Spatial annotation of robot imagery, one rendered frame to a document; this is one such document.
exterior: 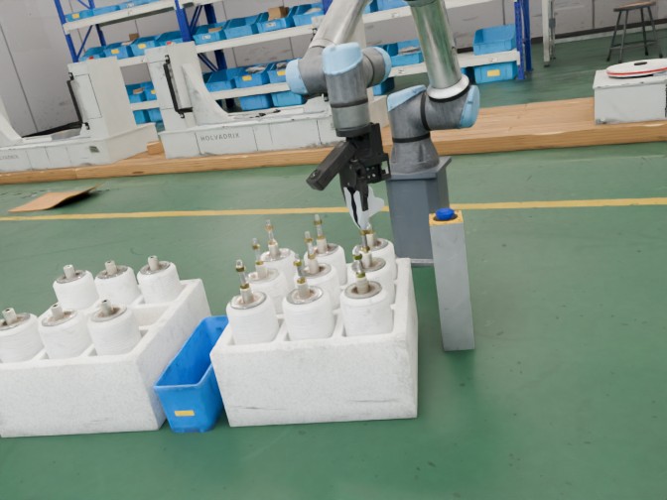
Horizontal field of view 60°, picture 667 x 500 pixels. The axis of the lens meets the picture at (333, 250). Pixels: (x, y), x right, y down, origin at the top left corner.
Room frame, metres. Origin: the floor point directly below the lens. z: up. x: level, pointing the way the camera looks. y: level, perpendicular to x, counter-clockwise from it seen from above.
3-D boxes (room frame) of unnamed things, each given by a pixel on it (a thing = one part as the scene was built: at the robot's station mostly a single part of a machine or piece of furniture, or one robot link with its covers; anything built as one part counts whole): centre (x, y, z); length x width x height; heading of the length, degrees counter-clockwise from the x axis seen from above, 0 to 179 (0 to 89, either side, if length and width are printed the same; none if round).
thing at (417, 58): (6.15, -1.10, 0.36); 0.50 x 0.38 x 0.21; 154
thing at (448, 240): (1.18, -0.25, 0.16); 0.07 x 0.07 x 0.31; 78
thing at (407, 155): (1.73, -0.29, 0.35); 0.15 x 0.15 x 0.10
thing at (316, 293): (1.05, 0.07, 0.25); 0.08 x 0.08 x 0.01
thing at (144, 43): (7.64, 1.70, 0.89); 0.50 x 0.38 x 0.21; 153
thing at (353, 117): (1.15, -0.08, 0.57); 0.08 x 0.08 x 0.05
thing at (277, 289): (1.19, 0.16, 0.16); 0.10 x 0.10 x 0.18
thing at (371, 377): (1.16, 0.05, 0.09); 0.39 x 0.39 x 0.18; 78
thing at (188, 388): (1.16, 0.33, 0.06); 0.30 x 0.11 x 0.12; 167
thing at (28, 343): (1.18, 0.73, 0.16); 0.10 x 0.10 x 0.18
